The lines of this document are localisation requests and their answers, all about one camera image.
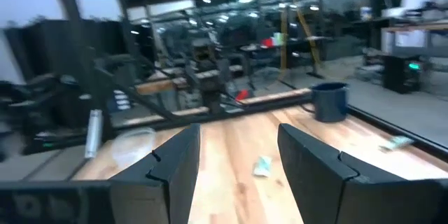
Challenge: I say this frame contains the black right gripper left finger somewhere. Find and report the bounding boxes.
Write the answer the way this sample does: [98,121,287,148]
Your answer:
[108,122,202,224]

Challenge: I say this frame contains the rectangular clear plastic container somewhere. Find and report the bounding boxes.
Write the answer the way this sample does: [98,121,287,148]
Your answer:
[111,127,157,169]

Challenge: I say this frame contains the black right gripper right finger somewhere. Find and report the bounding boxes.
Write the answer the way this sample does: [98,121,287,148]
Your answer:
[277,122,409,224]

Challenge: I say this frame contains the small red object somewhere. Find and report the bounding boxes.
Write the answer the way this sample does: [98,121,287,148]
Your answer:
[234,89,250,102]

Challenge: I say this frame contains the black rack white labels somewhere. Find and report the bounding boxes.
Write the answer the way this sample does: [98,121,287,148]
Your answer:
[104,87,134,113]

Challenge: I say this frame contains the green white sweetener packet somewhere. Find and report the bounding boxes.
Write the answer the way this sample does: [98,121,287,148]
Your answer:
[379,135,416,153]
[252,155,273,179]

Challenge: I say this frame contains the wooden workbench grey legs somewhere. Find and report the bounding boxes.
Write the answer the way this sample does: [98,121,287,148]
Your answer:
[380,20,448,59]

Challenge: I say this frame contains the black computer tower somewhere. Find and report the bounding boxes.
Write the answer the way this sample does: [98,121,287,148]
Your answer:
[382,54,424,95]

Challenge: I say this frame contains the dark blue enamel mug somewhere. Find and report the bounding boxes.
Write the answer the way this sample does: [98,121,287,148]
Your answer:
[301,81,350,124]

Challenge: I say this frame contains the yellow hanging strap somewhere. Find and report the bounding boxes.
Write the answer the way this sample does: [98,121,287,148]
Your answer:
[279,0,321,74]

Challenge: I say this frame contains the silver metal bar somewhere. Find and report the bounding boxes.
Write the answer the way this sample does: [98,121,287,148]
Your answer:
[85,108,104,160]

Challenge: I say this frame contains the black office desk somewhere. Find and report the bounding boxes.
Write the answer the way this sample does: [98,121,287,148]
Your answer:
[241,36,333,78]

